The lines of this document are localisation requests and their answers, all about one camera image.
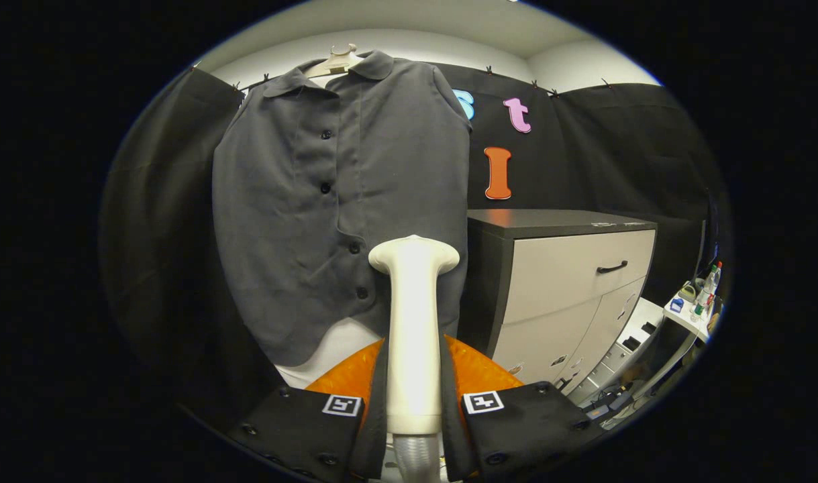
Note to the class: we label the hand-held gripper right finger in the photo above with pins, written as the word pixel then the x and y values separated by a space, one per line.
pixel 450 429

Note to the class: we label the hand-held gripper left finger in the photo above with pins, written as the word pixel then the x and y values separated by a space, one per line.
pixel 378 429

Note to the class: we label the cream garment steamer head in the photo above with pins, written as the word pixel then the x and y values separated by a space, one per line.
pixel 414 335

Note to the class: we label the dark grey button shirt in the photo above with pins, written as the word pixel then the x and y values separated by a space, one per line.
pixel 281 221

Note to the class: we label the black power adapter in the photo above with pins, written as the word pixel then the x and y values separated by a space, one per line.
pixel 613 402

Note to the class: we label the grey cabinet with dark top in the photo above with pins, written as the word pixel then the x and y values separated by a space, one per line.
pixel 556 275

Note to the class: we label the white low cabinet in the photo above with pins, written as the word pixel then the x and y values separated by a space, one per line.
pixel 640 315

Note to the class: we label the white side table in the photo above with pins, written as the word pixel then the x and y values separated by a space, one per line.
pixel 687 318

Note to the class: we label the green capped clear bottle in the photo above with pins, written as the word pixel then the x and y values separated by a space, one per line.
pixel 700 305

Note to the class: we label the black backdrop cloth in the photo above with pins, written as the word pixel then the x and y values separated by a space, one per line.
pixel 160 235

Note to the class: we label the red capped clear bottle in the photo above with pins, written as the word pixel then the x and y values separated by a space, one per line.
pixel 712 278

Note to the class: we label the cream plastic hanger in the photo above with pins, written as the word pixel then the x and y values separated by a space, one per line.
pixel 338 64

